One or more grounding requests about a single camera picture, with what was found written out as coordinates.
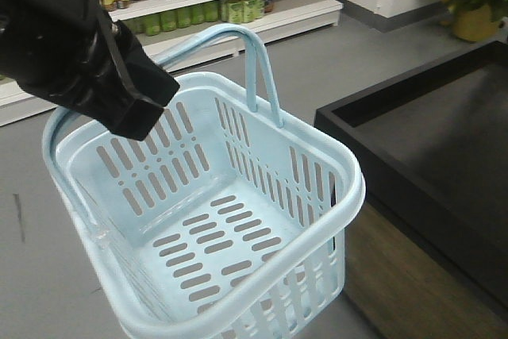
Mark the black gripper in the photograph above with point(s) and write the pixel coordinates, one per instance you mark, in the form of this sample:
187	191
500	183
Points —
124	90

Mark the light blue plastic basket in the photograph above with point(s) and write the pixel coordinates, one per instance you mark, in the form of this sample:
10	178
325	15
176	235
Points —
227	221

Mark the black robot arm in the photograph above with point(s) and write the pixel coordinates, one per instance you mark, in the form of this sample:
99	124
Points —
72	54

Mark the white store shelf unit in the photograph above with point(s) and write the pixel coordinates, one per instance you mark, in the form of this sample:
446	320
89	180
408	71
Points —
161	24

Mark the black wooden produce stand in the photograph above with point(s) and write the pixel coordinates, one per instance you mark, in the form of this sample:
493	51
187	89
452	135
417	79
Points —
427	256

